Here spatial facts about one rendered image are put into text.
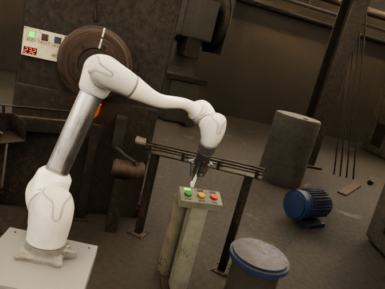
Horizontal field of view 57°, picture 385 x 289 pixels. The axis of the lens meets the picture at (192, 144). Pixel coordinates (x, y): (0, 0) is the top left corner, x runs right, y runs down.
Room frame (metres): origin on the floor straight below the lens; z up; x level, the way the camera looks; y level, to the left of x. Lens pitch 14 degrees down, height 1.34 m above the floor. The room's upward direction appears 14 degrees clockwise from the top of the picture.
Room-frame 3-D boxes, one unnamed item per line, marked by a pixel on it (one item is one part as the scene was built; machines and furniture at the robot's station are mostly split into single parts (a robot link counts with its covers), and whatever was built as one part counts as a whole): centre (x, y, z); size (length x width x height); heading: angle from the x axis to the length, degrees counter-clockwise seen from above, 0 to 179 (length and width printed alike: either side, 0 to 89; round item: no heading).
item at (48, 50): (2.37, 1.10, 1.15); 0.26 x 0.02 x 0.18; 106
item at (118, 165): (2.33, 0.39, 0.27); 0.22 x 0.13 x 0.53; 106
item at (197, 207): (1.85, -0.11, 0.31); 0.24 x 0.16 x 0.62; 106
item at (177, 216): (1.99, -0.03, 0.26); 0.12 x 0.12 x 0.52
